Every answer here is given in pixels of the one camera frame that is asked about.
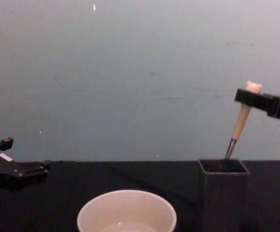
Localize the small fork with cream handle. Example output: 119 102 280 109
224 81 263 160

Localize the black table cloth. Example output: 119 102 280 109
0 159 280 232

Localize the white round cup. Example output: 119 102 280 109
76 189 178 232

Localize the black square tube holder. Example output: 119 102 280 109
197 158 251 232

